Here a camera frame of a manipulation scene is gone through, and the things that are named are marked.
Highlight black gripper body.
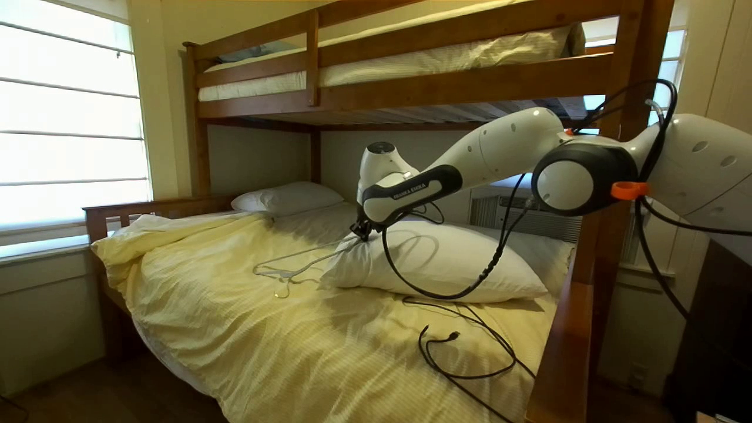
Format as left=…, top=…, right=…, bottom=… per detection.
left=351, top=201, right=390, bottom=236

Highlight large white pillow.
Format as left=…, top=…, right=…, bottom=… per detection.
left=321, top=215, right=550, bottom=306

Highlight white wire hanger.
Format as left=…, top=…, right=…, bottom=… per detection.
left=253, top=232, right=363, bottom=300

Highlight small white pillow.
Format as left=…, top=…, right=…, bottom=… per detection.
left=231, top=181, right=349, bottom=218

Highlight grey bed sheet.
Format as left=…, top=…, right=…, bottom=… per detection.
left=268, top=201, right=363, bottom=246

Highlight grey window air conditioner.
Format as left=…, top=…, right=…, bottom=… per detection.
left=474, top=191, right=585, bottom=246

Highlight yellow duvet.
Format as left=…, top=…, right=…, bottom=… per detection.
left=93, top=209, right=560, bottom=423

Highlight cream bunk mattress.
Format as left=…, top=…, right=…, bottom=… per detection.
left=199, top=21, right=585, bottom=102

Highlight white window blinds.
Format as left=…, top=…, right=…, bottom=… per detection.
left=0, top=0, right=156, bottom=243

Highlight bright window behind bed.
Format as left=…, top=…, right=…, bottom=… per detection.
left=468, top=14, right=692, bottom=198

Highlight dark wooden cabinet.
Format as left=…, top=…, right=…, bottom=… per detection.
left=666, top=232, right=752, bottom=423

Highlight thin black cable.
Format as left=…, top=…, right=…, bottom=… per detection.
left=403, top=293, right=539, bottom=423

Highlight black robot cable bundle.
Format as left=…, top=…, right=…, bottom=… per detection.
left=382, top=78, right=752, bottom=319

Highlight wooden bunk bed frame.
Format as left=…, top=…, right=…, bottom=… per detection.
left=82, top=0, right=678, bottom=423

